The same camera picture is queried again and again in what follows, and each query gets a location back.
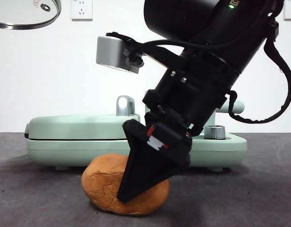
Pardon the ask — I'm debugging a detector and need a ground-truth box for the brown potato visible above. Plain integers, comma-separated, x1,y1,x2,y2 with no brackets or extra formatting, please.
81,153,170,216

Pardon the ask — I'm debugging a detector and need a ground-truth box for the glass lid with green knob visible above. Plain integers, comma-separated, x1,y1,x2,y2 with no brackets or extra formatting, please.
0,0,62,30

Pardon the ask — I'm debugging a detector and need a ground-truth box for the green steamer pot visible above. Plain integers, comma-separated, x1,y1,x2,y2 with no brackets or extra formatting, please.
144,99,245,133

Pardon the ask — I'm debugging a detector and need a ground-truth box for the silver control knob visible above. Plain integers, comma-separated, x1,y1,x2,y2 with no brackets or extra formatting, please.
204,125,226,140

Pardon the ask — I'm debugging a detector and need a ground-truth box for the green griddle cover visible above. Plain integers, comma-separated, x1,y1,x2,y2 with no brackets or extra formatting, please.
24,113,141,140

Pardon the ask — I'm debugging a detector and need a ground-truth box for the thin black camera cable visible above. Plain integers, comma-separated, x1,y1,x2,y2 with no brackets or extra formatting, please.
106,32,278,51

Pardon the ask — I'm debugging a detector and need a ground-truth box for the chrome cover handle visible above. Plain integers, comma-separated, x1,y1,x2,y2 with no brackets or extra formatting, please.
115,95,136,116

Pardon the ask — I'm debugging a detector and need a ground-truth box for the thick black sleeved cable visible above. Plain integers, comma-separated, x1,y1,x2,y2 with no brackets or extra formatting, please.
227,14,291,123

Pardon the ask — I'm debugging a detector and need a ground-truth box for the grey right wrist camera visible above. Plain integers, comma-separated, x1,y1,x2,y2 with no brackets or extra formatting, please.
95,35,144,74

